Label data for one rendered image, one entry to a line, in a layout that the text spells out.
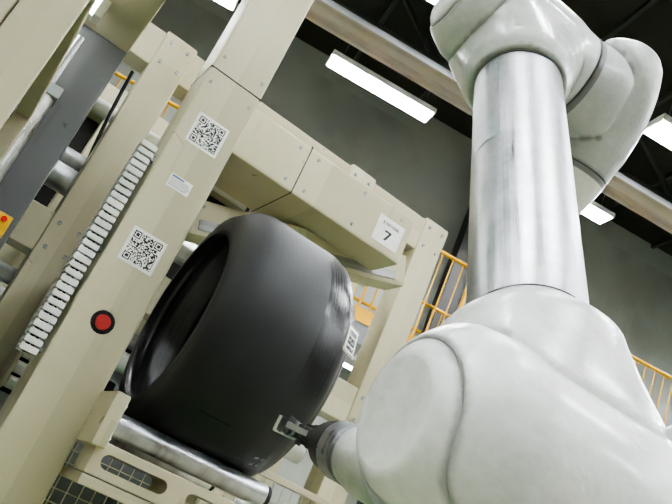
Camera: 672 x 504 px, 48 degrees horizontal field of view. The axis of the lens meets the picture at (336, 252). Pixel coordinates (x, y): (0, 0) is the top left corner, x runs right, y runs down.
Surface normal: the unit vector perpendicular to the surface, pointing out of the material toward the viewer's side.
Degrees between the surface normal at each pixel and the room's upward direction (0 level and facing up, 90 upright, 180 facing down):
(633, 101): 113
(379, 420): 95
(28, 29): 90
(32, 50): 90
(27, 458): 90
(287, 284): 72
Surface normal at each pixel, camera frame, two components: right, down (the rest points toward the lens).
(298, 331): 0.52, -0.19
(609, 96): 0.35, 0.27
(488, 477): -0.05, 0.02
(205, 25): 0.32, -0.26
